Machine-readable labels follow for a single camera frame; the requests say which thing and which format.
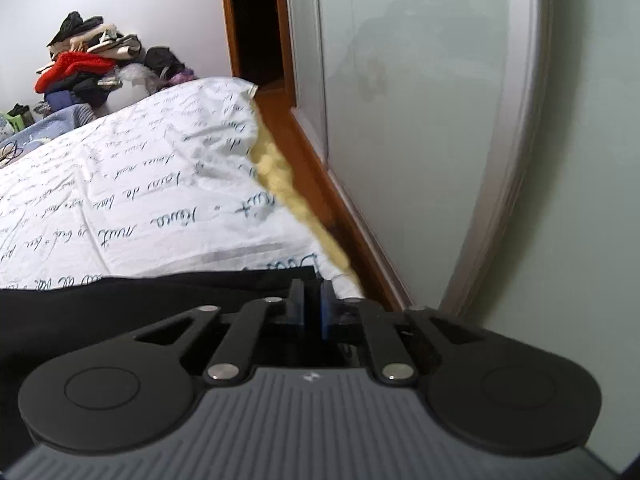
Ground green bag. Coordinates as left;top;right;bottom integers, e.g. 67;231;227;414
0;104;37;134

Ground yellow fleece blanket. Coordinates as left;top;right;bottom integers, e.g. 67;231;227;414
248;94;364;292

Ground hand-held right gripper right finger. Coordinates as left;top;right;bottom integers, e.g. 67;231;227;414
320;280;482;387

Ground red knitted sweater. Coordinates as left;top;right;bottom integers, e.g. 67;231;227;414
35;52;119;94

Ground pile of clothes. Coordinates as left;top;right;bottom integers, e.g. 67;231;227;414
34;10;197;112

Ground wooden door frame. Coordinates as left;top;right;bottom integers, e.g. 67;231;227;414
218;0;297;92

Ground white script-printed bed sheet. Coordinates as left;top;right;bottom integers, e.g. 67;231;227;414
0;77;366;302

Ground black pants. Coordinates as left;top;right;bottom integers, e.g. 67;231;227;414
0;266;319;461

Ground black bag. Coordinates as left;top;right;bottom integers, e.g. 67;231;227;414
144;46;187;82

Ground frosted glass sliding wardrobe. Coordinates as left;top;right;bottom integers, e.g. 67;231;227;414
284;0;640;461

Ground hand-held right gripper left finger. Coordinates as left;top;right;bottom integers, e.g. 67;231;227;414
132;279;307;387

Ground blue patterned pillow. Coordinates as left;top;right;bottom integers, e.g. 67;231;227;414
0;103;99;157

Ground white plastic bag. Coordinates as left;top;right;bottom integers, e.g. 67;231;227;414
107;62;162;112

